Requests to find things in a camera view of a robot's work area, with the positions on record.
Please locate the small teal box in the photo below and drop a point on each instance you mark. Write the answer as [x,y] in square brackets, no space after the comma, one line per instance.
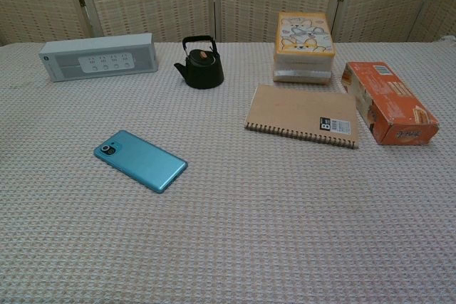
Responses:
[142,163]

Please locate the black cast iron teapot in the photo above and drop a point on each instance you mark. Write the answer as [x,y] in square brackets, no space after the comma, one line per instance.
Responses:
[202,67]

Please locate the brown spiral notebook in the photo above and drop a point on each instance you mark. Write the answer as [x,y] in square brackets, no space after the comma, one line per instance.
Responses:
[303,113]

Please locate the woven checkered tablecloth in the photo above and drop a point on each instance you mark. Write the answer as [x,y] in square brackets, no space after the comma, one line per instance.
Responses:
[228,211]

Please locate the corgi print tissue pack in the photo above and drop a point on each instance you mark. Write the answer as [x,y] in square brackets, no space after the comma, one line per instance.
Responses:
[304,46]

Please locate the grey power strip box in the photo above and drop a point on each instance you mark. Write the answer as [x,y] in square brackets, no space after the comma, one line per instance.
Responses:
[99,58]

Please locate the orange snack box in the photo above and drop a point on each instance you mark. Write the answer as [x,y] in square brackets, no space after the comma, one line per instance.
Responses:
[388,101]

